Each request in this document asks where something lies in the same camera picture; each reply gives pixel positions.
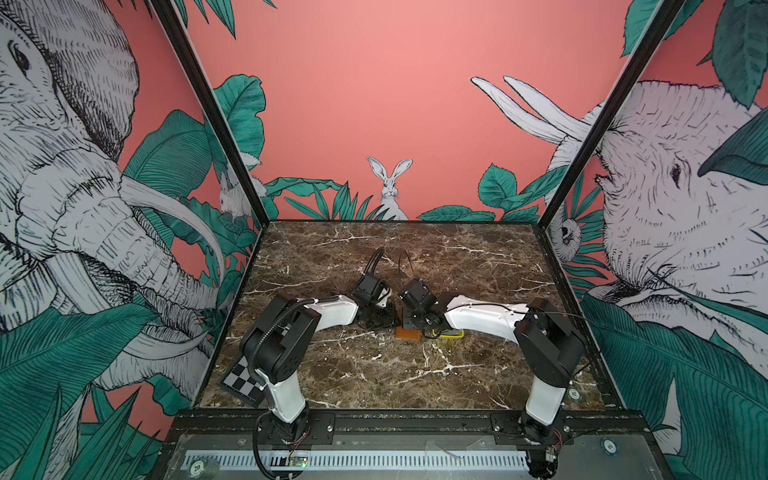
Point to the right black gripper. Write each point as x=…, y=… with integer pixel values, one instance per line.
x=409, y=311

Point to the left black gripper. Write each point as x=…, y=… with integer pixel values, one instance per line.
x=390, y=321

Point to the yellow plastic card tray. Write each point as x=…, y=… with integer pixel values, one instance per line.
x=452, y=334

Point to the brown leather card holder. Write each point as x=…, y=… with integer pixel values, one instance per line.
x=408, y=334

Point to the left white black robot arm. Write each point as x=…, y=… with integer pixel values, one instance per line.
x=278, y=340

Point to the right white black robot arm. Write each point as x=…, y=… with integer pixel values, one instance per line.
x=550, y=343

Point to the checkerboard calibration tag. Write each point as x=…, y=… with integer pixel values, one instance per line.
x=238, y=382

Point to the white slotted cable duct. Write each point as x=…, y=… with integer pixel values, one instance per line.
x=197, y=461

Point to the black front mounting rail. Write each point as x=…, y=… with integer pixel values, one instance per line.
x=323, y=426

